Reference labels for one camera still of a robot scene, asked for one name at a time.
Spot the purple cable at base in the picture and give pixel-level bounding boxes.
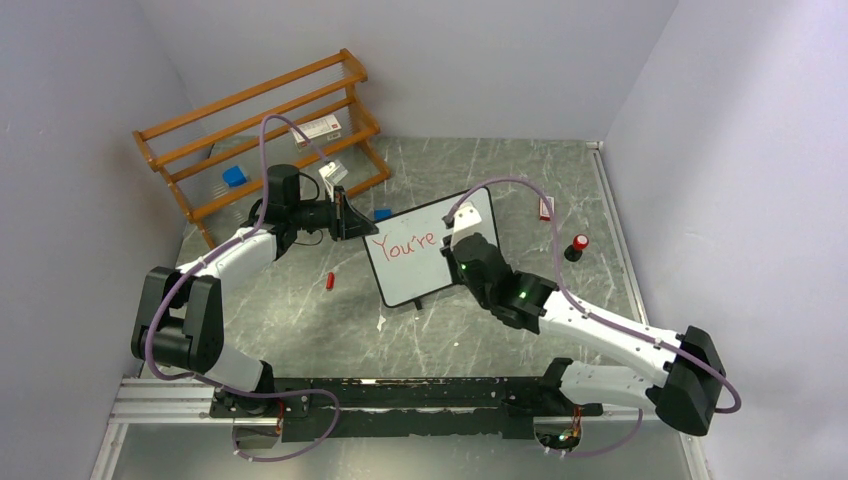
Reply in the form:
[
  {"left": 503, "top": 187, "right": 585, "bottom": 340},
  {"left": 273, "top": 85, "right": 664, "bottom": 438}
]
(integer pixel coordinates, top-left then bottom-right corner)
[{"left": 231, "top": 389, "right": 342, "bottom": 464}]

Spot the white red box on shelf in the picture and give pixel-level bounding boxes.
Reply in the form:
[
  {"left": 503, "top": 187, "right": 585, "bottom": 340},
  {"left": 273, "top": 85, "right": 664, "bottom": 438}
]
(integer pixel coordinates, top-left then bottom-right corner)
[{"left": 291, "top": 114, "right": 343, "bottom": 150}]

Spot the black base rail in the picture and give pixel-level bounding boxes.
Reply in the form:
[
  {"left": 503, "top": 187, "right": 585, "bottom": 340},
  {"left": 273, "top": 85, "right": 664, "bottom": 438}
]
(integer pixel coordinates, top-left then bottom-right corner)
[{"left": 209, "top": 376, "right": 603, "bottom": 442}]

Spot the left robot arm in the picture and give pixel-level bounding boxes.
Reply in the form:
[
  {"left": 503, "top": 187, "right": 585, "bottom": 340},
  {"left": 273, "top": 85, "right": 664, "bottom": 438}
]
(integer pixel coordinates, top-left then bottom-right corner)
[{"left": 131, "top": 164, "right": 378, "bottom": 416}]

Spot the small red white box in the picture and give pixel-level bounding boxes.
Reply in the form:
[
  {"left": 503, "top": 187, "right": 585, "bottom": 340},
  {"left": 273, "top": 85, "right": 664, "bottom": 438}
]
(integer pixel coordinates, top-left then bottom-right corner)
[{"left": 539, "top": 199, "right": 552, "bottom": 221}]

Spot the blue eraser on shelf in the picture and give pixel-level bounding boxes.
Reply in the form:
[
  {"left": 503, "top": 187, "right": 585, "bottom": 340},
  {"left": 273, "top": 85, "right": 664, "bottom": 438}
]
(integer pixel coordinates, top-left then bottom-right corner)
[{"left": 222, "top": 165, "right": 249, "bottom": 189}]

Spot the blue eraser on table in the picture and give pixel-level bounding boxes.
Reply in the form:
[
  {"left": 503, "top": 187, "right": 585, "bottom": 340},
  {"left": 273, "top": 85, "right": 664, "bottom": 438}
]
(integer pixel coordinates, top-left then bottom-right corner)
[{"left": 373, "top": 209, "right": 392, "bottom": 222}]

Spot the red black stamp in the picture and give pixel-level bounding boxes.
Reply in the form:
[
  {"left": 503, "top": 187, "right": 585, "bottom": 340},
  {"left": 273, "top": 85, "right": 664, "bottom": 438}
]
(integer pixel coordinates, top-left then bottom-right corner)
[{"left": 563, "top": 234, "right": 590, "bottom": 262}]

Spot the wooden tiered shelf rack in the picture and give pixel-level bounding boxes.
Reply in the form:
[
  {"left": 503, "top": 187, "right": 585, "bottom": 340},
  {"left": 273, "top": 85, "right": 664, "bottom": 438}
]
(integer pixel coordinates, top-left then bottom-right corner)
[{"left": 132, "top": 49, "right": 392, "bottom": 247}]

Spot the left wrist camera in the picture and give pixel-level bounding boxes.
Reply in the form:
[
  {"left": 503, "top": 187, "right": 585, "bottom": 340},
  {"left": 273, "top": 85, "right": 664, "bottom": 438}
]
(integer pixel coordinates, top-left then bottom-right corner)
[{"left": 319, "top": 161, "right": 348, "bottom": 193}]

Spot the small whiteboard with black frame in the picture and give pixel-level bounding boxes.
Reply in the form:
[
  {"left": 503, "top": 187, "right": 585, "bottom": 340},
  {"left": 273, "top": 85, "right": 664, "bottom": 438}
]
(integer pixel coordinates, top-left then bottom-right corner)
[{"left": 362, "top": 192, "right": 463, "bottom": 308}]

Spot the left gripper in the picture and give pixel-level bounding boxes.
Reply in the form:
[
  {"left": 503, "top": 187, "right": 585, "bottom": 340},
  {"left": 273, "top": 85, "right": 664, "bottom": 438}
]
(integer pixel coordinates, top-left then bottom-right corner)
[{"left": 290, "top": 187, "right": 378, "bottom": 243}]

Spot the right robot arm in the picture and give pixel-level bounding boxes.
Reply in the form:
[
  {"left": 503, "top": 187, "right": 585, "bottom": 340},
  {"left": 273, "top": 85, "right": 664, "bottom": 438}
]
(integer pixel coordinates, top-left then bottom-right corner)
[{"left": 442, "top": 233, "right": 726, "bottom": 436}]

